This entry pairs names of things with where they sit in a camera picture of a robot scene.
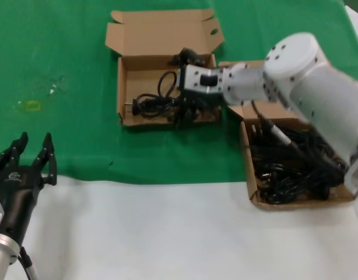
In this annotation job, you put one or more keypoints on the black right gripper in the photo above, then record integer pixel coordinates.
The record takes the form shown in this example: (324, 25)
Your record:
(181, 80)

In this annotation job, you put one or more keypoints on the green table cloth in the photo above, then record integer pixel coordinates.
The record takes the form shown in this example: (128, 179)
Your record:
(80, 43)

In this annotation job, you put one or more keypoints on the brown cardboard box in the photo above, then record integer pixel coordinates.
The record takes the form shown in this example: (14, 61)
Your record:
(252, 189)

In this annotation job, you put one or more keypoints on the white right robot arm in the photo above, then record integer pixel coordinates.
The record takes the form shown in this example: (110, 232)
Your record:
(313, 81)

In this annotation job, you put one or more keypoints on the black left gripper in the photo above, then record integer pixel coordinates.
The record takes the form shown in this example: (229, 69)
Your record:
(15, 189)

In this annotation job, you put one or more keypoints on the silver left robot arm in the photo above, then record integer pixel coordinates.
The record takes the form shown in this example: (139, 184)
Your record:
(4, 259)

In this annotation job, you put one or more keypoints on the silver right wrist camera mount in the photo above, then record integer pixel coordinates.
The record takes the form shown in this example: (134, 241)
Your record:
(193, 77)

